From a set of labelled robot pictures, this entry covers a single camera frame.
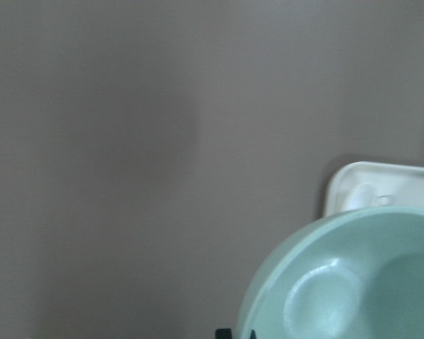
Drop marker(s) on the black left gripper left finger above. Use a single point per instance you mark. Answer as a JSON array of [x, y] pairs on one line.
[[223, 333]]

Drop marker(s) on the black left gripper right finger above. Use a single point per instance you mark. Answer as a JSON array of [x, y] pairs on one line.
[[252, 334]]

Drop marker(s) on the green bowl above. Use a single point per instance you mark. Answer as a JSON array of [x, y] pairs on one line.
[[353, 275]]

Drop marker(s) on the cream rabbit tray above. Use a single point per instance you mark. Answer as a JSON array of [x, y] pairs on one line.
[[367, 184]]

